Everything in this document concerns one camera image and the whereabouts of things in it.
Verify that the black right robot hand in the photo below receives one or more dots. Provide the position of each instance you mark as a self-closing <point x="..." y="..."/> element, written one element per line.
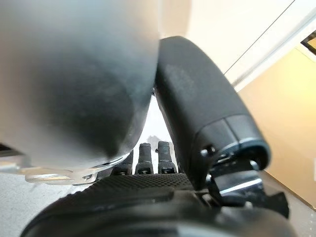
<point x="197" y="103"/>

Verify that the dark framed object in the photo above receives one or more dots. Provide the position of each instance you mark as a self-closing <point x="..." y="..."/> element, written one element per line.
<point x="309" y="42"/>

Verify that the silver drink can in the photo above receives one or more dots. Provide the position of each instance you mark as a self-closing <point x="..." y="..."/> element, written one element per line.
<point x="74" y="79"/>

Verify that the light wooden cabinet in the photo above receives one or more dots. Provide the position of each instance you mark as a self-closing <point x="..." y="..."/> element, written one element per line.
<point x="284" y="118"/>

